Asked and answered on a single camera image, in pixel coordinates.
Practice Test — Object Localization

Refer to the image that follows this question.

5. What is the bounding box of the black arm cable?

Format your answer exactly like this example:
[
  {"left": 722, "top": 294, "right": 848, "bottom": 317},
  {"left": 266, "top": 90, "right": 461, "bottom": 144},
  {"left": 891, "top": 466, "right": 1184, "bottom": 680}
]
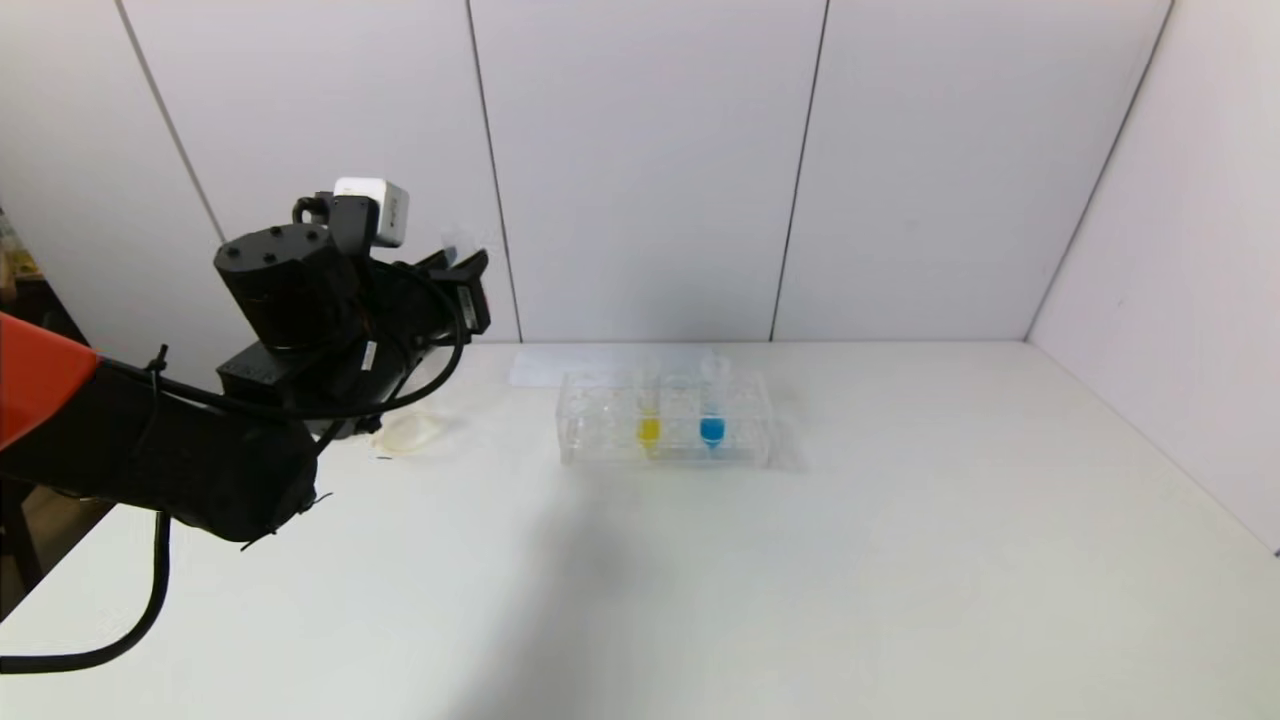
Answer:
[{"left": 0, "top": 510, "right": 173, "bottom": 674}]

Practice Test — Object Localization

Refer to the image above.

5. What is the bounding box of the white paper sheet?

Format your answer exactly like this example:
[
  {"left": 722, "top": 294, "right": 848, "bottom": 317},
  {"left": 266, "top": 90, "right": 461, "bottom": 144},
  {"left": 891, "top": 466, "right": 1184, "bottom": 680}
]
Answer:
[{"left": 510, "top": 346, "right": 721, "bottom": 389}]

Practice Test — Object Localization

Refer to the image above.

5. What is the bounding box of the test tube with yellow pigment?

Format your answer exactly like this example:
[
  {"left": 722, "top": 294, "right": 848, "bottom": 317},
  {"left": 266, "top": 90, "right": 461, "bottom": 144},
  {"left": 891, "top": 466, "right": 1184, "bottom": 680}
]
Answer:
[{"left": 632, "top": 365, "right": 665, "bottom": 453}]

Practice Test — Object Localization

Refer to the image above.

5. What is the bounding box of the clear glass beaker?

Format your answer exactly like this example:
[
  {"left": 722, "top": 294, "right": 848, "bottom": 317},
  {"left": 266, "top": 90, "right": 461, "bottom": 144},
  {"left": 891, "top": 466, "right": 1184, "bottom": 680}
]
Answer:
[{"left": 368, "top": 400, "right": 443, "bottom": 459}]

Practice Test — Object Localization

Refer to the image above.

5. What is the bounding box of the clear acrylic test tube rack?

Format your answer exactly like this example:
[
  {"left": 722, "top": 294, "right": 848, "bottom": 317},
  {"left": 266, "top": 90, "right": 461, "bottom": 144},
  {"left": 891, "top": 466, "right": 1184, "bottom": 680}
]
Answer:
[{"left": 557, "top": 368, "right": 776, "bottom": 469}]

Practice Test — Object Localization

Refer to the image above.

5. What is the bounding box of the test tube with blue pigment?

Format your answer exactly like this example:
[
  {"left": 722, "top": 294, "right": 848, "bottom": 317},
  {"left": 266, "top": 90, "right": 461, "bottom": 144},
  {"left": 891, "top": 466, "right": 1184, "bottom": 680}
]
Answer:
[{"left": 697, "top": 352, "right": 731, "bottom": 453}]

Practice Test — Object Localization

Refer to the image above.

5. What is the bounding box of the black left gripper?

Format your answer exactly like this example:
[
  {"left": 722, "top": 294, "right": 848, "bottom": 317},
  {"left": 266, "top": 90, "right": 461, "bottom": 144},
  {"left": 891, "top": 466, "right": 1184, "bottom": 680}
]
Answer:
[{"left": 394, "top": 248, "right": 491, "bottom": 346}]

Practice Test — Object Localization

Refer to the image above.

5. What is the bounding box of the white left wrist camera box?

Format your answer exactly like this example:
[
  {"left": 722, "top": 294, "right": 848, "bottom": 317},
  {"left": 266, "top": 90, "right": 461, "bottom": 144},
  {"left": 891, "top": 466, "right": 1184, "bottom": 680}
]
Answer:
[{"left": 333, "top": 178, "right": 411, "bottom": 249}]

